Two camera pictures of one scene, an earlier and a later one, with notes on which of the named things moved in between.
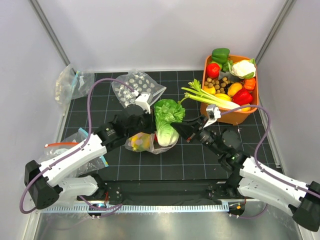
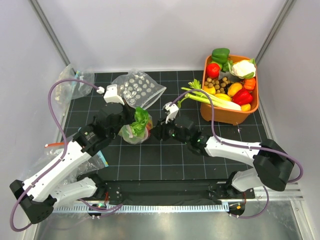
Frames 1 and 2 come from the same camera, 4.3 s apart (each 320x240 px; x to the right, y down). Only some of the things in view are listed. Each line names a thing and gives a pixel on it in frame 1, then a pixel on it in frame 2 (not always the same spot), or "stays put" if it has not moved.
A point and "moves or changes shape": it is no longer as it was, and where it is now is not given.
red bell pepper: [242, 97] stays put
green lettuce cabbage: [167, 111] moves or changes shape
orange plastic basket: [234, 117] stays put
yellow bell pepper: [233, 88] stays put
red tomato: [213, 70] stays put
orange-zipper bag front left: [52, 149] stays put
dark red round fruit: [155, 142] moves or changes shape
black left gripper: [151, 128] → [130, 112]
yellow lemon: [246, 109] stays put
